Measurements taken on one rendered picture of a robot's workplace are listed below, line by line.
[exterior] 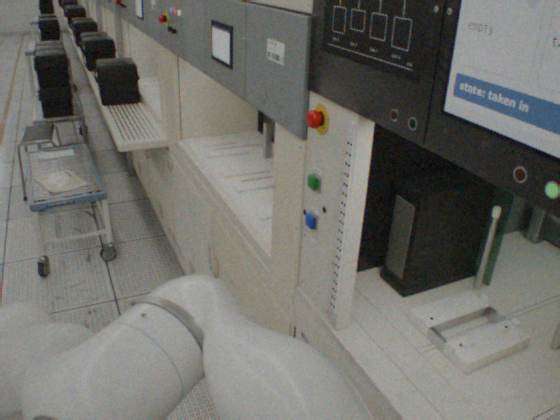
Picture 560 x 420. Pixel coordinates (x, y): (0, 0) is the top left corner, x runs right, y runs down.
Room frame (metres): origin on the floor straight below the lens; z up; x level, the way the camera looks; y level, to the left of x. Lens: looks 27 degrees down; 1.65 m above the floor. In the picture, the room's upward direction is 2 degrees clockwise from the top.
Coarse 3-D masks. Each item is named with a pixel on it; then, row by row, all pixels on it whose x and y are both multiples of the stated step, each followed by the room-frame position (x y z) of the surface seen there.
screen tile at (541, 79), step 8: (552, 16) 0.57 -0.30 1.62; (552, 24) 0.57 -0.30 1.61; (544, 48) 0.57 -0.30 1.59; (544, 56) 0.57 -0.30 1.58; (552, 56) 0.56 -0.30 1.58; (544, 64) 0.57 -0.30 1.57; (552, 64) 0.56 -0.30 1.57; (544, 72) 0.56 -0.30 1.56; (552, 72) 0.55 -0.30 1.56; (544, 80) 0.56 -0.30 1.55; (552, 80) 0.55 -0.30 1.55; (552, 88) 0.55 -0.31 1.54
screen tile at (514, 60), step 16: (480, 0) 0.67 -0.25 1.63; (496, 0) 0.65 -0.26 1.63; (512, 0) 0.62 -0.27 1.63; (544, 0) 0.58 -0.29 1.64; (480, 16) 0.67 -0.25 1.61; (496, 16) 0.64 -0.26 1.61; (512, 16) 0.62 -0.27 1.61; (528, 16) 0.60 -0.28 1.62; (464, 32) 0.69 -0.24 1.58; (528, 32) 0.60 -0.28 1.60; (464, 48) 0.69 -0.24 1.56; (480, 48) 0.66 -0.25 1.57; (496, 48) 0.63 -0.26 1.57; (512, 48) 0.61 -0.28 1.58; (528, 48) 0.59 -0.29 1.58; (464, 64) 0.68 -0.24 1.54; (480, 64) 0.65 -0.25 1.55; (496, 64) 0.63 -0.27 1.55; (512, 64) 0.61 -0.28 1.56; (528, 64) 0.59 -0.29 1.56; (528, 80) 0.58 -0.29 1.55
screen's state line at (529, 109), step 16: (464, 80) 0.68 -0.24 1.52; (480, 80) 0.65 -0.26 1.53; (464, 96) 0.67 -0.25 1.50; (480, 96) 0.65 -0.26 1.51; (496, 96) 0.62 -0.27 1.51; (512, 96) 0.60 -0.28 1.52; (528, 96) 0.58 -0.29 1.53; (512, 112) 0.59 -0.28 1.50; (528, 112) 0.57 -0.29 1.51; (544, 112) 0.55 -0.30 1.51; (544, 128) 0.55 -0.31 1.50
